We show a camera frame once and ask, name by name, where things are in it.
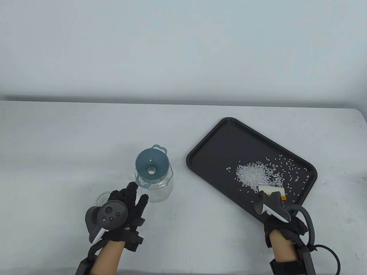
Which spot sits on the person's right hand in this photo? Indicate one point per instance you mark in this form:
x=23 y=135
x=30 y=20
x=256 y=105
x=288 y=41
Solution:
x=286 y=232

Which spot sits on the person's left hand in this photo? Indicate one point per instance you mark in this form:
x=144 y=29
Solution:
x=130 y=206

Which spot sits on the clear glass jar lid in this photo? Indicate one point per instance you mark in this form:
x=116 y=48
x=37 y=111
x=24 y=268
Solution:
x=101 y=199

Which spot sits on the clear glass jar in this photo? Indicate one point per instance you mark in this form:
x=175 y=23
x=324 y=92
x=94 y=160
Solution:
x=163 y=189

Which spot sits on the orange brush white bristles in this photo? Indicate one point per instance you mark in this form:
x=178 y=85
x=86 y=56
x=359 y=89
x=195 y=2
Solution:
x=271 y=189

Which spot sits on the blue plastic funnel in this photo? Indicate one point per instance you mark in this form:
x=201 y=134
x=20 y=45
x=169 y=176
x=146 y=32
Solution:
x=147 y=160

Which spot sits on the pile of white rice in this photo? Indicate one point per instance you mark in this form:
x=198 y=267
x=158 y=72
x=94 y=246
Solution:
x=252 y=174

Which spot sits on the black food tray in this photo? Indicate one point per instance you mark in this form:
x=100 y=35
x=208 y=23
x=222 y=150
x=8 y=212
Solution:
x=229 y=143

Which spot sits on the person's left forearm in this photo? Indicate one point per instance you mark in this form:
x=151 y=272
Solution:
x=109 y=257

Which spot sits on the person's right forearm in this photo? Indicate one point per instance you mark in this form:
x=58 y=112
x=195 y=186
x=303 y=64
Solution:
x=282 y=247

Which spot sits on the dark grey left controller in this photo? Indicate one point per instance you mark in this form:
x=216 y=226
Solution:
x=110 y=214

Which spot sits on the dark grey controller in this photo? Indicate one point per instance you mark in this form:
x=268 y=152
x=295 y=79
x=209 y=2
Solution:
x=272 y=207
x=110 y=214

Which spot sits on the dark grey right controller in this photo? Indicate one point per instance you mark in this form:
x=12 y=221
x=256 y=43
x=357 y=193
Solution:
x=272 y=207

